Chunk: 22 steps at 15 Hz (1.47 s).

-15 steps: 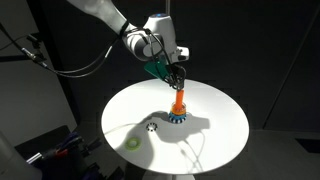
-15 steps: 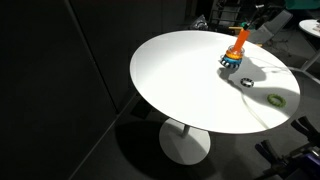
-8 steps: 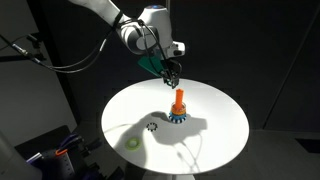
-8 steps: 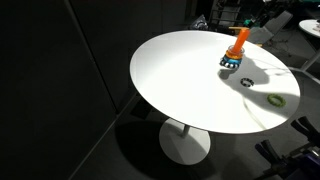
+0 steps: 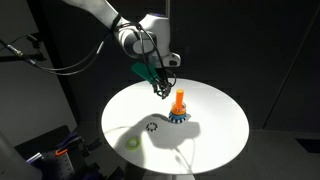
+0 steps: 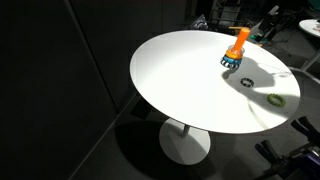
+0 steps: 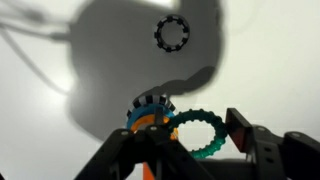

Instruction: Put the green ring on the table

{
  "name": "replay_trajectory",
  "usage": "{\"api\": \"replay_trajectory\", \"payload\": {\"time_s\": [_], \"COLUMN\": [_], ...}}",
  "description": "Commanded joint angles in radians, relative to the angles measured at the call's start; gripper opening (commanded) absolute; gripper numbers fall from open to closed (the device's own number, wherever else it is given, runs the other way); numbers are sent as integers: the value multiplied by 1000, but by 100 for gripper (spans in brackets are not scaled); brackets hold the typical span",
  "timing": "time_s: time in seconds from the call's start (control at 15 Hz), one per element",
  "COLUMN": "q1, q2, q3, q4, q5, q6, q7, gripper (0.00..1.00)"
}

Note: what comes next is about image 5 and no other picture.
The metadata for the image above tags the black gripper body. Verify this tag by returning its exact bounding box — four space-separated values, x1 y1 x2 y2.
150 67 175 88

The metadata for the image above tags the orange peg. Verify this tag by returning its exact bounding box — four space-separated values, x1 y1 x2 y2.
175 88 186 108

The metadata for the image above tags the orange and purple clamp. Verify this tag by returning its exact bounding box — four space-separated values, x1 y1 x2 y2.
54 131 85 158

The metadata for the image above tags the pale backdrop panel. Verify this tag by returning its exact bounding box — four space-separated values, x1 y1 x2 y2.
0 0 78 148

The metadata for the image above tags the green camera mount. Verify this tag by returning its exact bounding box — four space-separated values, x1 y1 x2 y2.
130 62 158 85

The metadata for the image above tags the blue toothed ring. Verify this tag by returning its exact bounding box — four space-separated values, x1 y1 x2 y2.
167 111 188 125

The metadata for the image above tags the black toothed ring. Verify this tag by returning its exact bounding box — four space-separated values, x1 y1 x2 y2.
145 122 159 133

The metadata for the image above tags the green toothed ring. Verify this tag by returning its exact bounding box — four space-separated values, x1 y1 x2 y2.
125 136 141 151

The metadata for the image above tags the white table pedestal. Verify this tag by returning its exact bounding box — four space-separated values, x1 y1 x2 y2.
142 169 196 180

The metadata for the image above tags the long black cable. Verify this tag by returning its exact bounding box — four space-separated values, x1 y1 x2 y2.
0 31 114 76

